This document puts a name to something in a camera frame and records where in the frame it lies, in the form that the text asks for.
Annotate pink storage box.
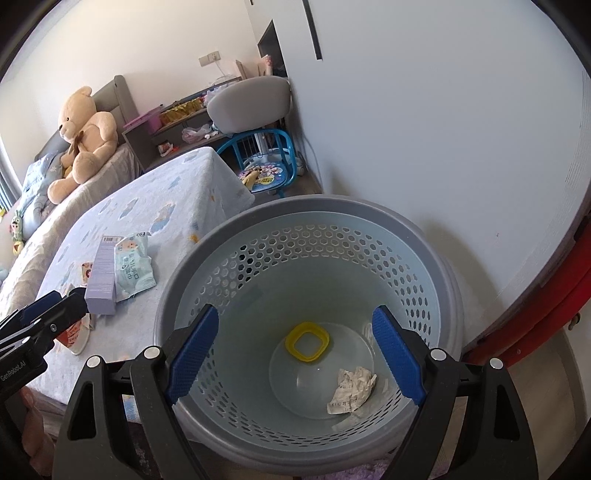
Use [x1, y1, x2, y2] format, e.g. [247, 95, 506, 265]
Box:
[124, 111, 162, 134]

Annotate blue child chair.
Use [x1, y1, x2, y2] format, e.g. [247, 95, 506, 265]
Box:
[216, 129, 297, 199]

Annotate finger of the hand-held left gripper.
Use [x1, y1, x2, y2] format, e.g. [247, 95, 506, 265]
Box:
[0, 291, 70, 341]
[0, 295, 89, 358]

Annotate light blue quilt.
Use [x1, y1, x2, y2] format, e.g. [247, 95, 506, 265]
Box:
[18, 152, 65, 236]

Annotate grey bedside shelf unit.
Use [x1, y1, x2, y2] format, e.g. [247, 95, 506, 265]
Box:
[122, 99, 232, 174]

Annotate red frame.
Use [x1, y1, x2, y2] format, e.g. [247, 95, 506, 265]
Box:
[462, 231, 591, 370]

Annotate gold foil snack packs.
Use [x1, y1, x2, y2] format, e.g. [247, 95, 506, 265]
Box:
[159, 99, 206, 125]

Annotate grey curtain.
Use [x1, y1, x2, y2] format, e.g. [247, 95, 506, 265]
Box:
[0, 138, 14, 208]

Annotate large beige teddy bear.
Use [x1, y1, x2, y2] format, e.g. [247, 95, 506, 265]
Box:
[47, 85, 120, 205]

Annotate cream red-print snack wrapper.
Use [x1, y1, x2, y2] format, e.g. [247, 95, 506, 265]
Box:
[55, 314, 94, 356]

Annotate white wardrobe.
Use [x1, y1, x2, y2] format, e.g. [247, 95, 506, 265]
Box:
[256, 0, 587, 342]

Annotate small green plush toy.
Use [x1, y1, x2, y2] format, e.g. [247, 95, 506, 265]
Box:
[9, 210, 26, 254]

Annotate crumpled white paper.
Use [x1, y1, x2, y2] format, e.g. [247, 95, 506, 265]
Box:
[327, 367, 378, 416]

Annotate yellow plastic ring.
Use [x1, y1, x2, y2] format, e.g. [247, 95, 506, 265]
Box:
[285, 322, 331, 364]

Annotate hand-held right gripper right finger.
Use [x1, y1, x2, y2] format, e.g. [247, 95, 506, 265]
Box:
[372, 305, 540, 480]

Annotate bed with beige sheet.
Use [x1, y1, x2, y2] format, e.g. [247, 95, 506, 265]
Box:
[0, 143, 144, 296]

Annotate pale purple carton box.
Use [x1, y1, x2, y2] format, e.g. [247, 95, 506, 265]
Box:
[84, 234, 123, 315]

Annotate light blue printed blanket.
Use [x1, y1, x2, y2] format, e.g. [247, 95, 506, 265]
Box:
[14, 147, 256, 407]

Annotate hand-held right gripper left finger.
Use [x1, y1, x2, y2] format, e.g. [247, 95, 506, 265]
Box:
[54, 304, 232, 480]

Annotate green wet wipes packet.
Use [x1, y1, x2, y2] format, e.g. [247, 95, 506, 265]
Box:
[113, 231, 158, 303]

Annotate grey upholstered chair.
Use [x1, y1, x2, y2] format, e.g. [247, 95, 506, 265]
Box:
[206, 75, 293, 137]

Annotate white plastic bag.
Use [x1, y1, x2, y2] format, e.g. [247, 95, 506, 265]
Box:
[181, 124, 218, 144]

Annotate translucent plastic bag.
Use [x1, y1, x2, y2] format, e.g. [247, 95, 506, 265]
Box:
[204, 76, 243, 104]

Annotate pink cloth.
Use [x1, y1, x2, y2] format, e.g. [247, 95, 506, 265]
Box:
[18, 388, 58, 480]

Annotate grey perforated plastic basket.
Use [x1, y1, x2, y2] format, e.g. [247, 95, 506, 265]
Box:
[152, 195, 464, 450]

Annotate grey padded headboard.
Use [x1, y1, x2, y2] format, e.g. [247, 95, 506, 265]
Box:
[34, 75, 139, 176]

